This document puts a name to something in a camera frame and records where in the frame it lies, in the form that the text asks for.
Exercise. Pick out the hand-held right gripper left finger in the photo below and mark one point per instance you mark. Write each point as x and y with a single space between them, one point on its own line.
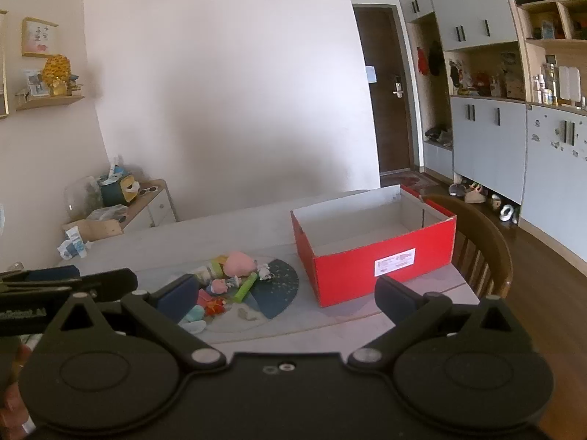
179 297

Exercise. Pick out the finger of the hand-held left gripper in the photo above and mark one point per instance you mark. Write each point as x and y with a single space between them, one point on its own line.
114 284
52 272

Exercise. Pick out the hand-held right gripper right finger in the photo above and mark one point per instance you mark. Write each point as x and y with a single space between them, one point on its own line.
393 301

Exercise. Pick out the red cardboard box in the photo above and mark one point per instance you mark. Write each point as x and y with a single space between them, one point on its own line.
348 266

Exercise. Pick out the green highlighter pen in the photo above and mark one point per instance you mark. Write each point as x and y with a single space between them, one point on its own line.
245 287

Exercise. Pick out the pink heart-shaped bowl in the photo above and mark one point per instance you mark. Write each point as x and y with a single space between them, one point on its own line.
239 263

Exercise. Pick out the person's left hand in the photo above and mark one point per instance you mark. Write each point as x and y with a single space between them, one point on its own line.
10 401

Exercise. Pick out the teal toy piece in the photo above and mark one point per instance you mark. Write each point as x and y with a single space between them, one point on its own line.
195 314

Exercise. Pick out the white toy piece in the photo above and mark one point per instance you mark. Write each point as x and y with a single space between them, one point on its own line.
192 327

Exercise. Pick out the blue white tissue packet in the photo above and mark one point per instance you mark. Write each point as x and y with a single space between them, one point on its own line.
73 245

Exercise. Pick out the red orange toy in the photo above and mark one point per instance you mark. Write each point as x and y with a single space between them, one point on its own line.
214 307

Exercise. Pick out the pink pig figurine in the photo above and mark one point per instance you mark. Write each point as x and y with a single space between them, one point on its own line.
219 285

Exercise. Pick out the brown cardboard box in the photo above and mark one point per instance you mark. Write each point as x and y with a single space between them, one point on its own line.
98 230

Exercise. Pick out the clear plastic bag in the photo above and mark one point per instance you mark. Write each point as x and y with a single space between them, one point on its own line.
108 213

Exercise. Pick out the clear glass vase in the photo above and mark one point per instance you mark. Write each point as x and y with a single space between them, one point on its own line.
82 197

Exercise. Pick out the wooden side cabinet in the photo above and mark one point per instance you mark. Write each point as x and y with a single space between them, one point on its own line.
153 211

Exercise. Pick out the small white figurine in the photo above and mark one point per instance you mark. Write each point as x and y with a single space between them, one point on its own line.
264 271

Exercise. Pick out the teal yellow tissue box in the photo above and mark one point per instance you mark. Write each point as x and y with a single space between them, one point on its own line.
117 191

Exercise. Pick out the dark blue fan-shaped placemat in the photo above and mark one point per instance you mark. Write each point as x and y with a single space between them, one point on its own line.
277 291

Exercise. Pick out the white sunglasses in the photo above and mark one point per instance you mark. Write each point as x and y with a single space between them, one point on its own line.
149 191

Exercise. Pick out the wooden chair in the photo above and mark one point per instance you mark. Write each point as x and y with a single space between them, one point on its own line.
486 243

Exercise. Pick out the patterned door mat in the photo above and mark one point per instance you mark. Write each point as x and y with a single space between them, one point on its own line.
408 180

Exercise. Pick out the grey slippers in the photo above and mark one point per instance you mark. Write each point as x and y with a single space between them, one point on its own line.
457 189

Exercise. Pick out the beige shoe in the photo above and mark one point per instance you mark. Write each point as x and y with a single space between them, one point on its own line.
476 197

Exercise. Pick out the white patterned shoe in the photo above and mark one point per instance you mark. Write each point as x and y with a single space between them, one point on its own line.
495 202

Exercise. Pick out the silver shoe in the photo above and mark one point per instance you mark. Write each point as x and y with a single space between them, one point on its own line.
506 213

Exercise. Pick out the brown entrance door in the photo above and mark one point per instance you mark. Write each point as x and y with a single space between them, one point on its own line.
390 133

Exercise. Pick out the dark shoes pair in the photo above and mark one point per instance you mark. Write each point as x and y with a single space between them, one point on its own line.
438 136

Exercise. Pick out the golden ornament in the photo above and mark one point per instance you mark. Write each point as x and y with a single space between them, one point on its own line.
57 73

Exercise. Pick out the white paper notice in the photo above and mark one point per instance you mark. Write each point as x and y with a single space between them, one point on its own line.
371 74

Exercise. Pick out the gold framed picture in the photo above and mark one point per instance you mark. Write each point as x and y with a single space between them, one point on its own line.
39 36

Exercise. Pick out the cluster of shelf ornaments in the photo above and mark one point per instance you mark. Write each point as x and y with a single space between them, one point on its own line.
481 80

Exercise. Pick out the red hanging hat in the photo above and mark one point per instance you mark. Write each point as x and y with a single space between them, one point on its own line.
423 62

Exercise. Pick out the black hanging hat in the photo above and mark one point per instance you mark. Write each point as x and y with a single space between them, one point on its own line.
436 59

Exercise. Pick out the group of small bottles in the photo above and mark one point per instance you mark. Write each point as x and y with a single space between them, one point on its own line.
550 85

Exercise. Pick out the wooden wall shelf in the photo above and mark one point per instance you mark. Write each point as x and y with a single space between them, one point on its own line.
50 102

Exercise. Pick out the grey wall cabinet unit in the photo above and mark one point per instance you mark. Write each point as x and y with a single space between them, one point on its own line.
486 146

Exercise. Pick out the small photo frame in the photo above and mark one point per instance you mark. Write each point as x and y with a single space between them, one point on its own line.
34 83

